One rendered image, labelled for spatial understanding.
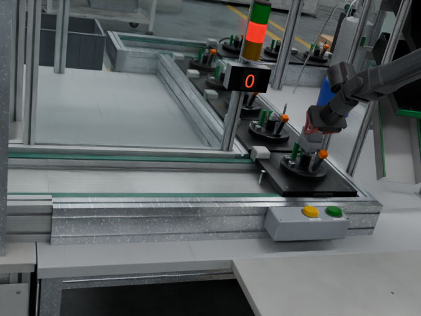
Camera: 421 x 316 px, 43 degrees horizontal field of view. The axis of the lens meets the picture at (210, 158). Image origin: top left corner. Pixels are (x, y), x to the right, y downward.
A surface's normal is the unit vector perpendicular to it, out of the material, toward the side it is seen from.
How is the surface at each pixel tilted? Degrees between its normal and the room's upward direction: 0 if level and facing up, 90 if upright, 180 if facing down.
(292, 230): 90
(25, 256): 0
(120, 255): 0
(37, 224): 90
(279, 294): 0
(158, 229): 90
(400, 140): 45
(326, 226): 90
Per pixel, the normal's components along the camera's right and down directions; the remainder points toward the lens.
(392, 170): 0.22, -0.32
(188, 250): 0.18, -0.89
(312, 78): 0.30, 0.46
